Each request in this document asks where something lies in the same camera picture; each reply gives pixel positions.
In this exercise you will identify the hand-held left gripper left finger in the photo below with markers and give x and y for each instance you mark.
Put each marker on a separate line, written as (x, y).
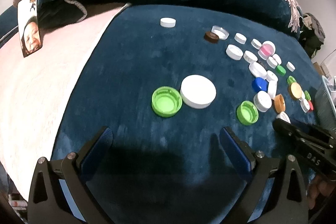
(98, 150)

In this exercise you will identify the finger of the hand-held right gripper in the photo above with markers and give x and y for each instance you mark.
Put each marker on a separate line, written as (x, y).
(312, 161)
(324, 134)

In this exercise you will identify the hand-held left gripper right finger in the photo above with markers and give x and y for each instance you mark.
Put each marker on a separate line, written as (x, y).
(235, 153)

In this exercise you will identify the light blue plastic basket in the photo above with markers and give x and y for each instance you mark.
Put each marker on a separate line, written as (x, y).
(324, 108)

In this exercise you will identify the red bottle cap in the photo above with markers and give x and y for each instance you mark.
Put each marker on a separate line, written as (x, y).
(311, 106)

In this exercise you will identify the large green bottle cap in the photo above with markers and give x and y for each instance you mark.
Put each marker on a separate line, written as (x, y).
(247, 112)
(166, 101)

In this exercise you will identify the small green bottle cap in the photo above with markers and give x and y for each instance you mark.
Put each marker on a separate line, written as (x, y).
(291, 79)
(307, 95)
(281, 70)

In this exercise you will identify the gold bottle cap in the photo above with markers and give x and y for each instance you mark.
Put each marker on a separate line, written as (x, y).
(295, 90)

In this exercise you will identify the orange bottle cap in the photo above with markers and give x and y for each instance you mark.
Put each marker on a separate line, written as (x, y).
(278, 103)

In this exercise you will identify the large white jar lid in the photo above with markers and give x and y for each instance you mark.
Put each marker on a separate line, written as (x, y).
(198, 91)

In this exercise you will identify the blue bottle cap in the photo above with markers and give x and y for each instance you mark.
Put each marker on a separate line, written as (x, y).
(259, 84)

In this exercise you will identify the cluster of white bottle caps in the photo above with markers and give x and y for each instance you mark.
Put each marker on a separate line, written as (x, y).
(234, 51)

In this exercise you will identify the pink bottle cap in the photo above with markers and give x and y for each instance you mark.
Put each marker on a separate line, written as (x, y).
(265, 51)

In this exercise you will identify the brown bottle cap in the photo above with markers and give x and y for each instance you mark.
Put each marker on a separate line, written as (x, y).
(211, 37)

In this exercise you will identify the clear plastic lid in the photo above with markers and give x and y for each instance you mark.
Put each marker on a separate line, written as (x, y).
(221, 31)

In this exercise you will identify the white screw cap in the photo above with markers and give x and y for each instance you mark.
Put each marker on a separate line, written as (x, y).
(168, 22)

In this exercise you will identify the cardboard boxes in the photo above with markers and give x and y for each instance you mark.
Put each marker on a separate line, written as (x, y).
(323, 67)

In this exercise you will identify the pink bed sheet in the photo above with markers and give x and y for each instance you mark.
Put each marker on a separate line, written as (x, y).
(52, 82)

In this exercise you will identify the dark blue plush blanket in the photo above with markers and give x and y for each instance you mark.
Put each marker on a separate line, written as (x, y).
(144, 61)

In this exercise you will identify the pile of clothes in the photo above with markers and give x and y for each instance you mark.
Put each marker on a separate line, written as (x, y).
(312, 35)

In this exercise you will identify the smartphone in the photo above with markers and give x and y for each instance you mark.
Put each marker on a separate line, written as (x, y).
(30, 29)

